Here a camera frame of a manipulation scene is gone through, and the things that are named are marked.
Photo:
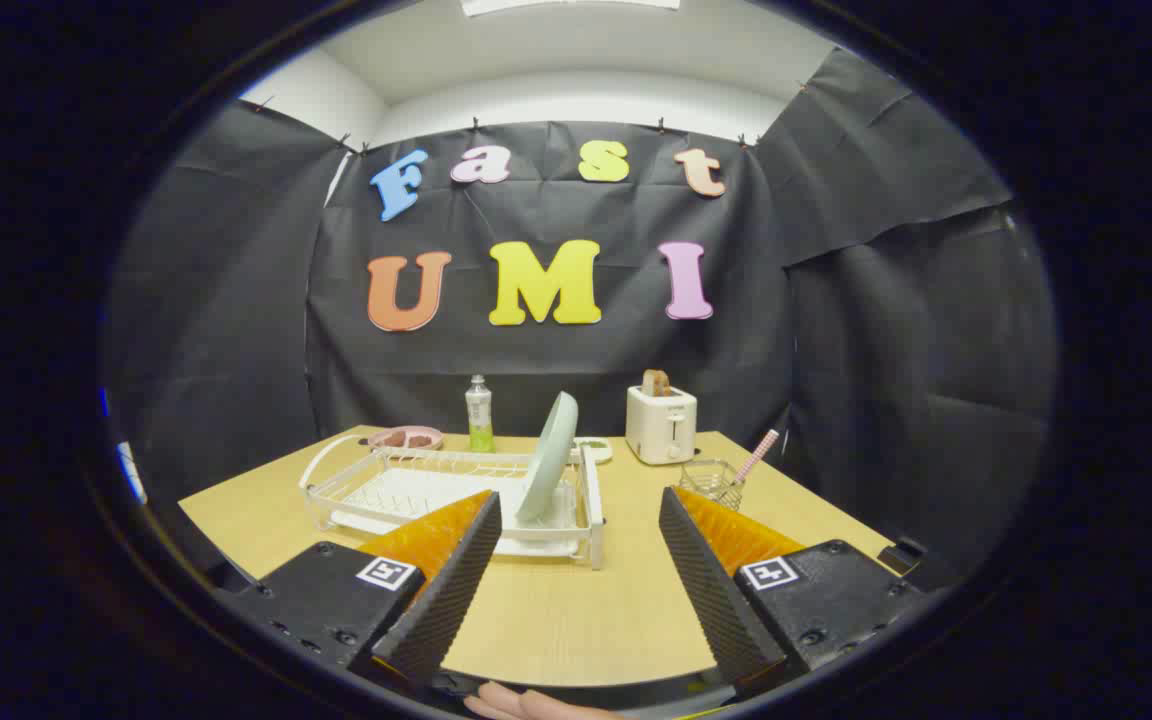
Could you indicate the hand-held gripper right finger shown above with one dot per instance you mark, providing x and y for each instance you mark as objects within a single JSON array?
[{"x": 716, "y": 600}]

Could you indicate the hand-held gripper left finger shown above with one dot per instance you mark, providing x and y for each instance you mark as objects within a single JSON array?
[{"x": 446, "y": 600}]

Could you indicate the pale green plate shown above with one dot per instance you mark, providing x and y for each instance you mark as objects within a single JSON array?
[{"x": 548, "y": 460}]

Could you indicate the pink plate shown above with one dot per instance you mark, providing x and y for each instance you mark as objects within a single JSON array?
[{"x": 374, "y": 438}]

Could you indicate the white divided dish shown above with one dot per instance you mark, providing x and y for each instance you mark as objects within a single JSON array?
[{"x": 598, "y": 452}]

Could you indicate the brown meat piece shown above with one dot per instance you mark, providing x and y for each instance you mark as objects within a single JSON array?
[
  {"x": 394, "y": 438},
  {"x": 421, "y": 440}
]

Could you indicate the white toaster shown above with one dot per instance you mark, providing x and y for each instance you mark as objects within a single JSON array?
[{"x": 661, "y": 430}]

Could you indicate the green drink bottle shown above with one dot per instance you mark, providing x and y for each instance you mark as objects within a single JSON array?
[{"x": 479, "y": 420}]

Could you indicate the brown bread slice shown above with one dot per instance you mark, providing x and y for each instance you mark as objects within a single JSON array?
[{"x": 656, "y": 383}]

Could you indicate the black backdrop cloth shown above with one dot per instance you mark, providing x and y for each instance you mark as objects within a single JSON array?
[{"x": 586, "y": 350}]

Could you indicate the ceiling light panel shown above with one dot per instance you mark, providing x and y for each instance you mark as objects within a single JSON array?
[{"x": 566, "y": 5}]

